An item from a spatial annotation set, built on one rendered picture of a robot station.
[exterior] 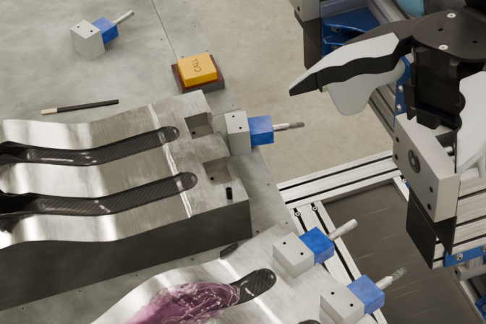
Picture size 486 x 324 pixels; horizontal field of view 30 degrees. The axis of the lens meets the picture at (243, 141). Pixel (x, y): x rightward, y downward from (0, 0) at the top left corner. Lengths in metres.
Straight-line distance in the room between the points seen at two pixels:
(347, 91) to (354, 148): 1.94
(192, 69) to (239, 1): 1.58
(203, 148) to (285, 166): 1.20
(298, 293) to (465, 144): 0.70
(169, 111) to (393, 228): 0.86
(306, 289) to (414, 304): 0.80
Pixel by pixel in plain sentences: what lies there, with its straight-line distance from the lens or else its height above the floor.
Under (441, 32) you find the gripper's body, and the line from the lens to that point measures 0.69.
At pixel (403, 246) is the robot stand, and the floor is 0.21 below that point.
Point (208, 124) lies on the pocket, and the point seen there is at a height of 0.86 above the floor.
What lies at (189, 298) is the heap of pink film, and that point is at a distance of 1.20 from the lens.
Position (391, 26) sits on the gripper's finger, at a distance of 0.71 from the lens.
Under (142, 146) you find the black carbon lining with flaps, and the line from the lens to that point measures 1.45.
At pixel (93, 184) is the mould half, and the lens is 1.40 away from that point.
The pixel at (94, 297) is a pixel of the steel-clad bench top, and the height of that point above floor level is 0.80.
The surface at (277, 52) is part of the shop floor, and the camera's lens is 2.97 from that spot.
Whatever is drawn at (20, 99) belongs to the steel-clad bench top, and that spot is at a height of 0.80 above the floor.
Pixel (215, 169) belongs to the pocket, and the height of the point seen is 0.87.
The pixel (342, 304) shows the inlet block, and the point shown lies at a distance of 1.23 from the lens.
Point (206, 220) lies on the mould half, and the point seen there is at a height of 0.87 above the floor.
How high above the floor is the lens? 1.89
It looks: 45 degrees down
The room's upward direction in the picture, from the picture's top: 6 degrees counter-clockwise
